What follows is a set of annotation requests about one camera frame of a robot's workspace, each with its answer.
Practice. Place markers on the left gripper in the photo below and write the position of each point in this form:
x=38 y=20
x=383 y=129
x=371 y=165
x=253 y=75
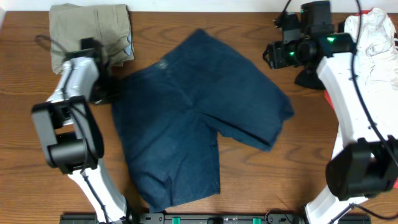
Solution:
x=104 y=90

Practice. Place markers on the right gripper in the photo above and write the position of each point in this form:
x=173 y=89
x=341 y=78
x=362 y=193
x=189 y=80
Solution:
x=270 y=55

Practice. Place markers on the navy blue shorts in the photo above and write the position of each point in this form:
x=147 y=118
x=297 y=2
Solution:
x=170 y=114

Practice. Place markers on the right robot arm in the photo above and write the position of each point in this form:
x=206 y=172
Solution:
x=365 y=165

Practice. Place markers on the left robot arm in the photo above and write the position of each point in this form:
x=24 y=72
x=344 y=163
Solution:
x=68 y=133

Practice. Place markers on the black garment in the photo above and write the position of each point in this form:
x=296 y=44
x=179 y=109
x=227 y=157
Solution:
x=308 y=78

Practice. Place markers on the folded khaki shorts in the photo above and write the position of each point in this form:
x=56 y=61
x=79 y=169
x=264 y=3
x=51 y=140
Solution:
x=108 y=24

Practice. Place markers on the white garment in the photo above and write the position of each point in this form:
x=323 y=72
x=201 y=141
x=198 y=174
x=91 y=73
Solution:
x=376 y=66

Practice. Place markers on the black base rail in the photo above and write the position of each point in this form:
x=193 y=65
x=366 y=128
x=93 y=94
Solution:
x=158 y=218

